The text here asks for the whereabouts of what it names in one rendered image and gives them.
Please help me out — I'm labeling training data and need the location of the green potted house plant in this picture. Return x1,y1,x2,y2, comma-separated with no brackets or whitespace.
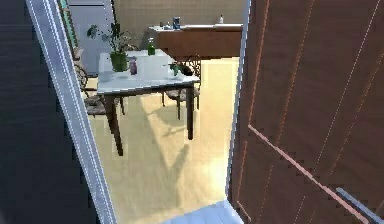
86,22,134,73

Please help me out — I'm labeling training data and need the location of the grey door handle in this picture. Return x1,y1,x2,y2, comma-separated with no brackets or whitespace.
335,187,384,224

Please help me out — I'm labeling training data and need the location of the brown kitchen counter cupboard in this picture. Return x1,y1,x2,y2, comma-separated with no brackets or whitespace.
148,23,244,61

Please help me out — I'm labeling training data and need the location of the purple pepper shaker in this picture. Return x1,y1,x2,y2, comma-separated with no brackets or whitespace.
129,56,138,76

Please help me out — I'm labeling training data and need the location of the dark metal dining chair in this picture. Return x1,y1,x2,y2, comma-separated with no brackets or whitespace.
161,54,203,121
73,47,126,117

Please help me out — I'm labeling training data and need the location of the brown wooden room door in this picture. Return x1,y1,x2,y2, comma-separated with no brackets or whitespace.
226,0,384,224

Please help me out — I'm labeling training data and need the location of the white top dining table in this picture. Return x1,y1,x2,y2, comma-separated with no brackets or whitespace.
96,49,201,157

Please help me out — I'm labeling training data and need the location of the white fridge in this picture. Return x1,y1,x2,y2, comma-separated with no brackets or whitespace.
67,0,116,77

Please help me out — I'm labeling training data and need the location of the green glass bottle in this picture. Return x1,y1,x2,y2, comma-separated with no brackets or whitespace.
147,37,157,57

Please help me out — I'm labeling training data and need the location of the small green plant sprig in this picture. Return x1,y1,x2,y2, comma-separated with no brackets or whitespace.
168,62,185,77

